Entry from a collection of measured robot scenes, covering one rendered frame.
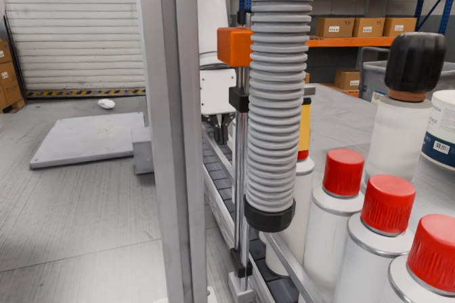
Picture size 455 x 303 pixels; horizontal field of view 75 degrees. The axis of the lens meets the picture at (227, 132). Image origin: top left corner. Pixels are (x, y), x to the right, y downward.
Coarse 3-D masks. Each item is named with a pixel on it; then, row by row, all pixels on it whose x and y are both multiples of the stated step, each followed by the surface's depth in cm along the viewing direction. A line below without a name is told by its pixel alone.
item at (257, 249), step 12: (204, 144) 80; (204, 156) 73; (228, 156) 73; (216, 168) 67; (216, 180) 62; (228, 180) 62; (228, 192) 58; (228, 204) 54; (252, 228) 48; (252, 240) 46; (252, 252) 44; (264, 252) 44; (264, 264) 41; (264, 276) 40; (276, 276) 40; (276, 288) 38; (288, 288) 38; (276, 300) 36; (288, 300) 36
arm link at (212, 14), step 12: (204, 0) 63; (216, 0) 63; (204, 12) 63; (216, 12) 63; (204, 24) 63; (216, 24) 63; (204, 36) 63; (216, 36) 63; (204, 48) 64; (216, 48) 63
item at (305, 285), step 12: (204, 132) 66; (216, 144) 60; (216, 156) 56; (228, 168) 50; (276, 240) 34; (276, 252) 34; (288, 252) 33; (288, 264) 31; (300, 264) 31; (300, 276) 30; (300, 288) 29; (312, 288) 28; (312, 300) 27; (324, 300) 27
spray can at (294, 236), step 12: (300, 156) 34; (300, 168) 33; (312, 168) 34; (300, 180) 34; (312, 180) 35; (300, 192) 34; (300, 204) 35; (300, 216) 36; (288, 228) 36; (300, 228) 36; (288, 240) 37; (300, 240) 37; (300, 252) 38; (276, 264) 39; (288, 276) 39
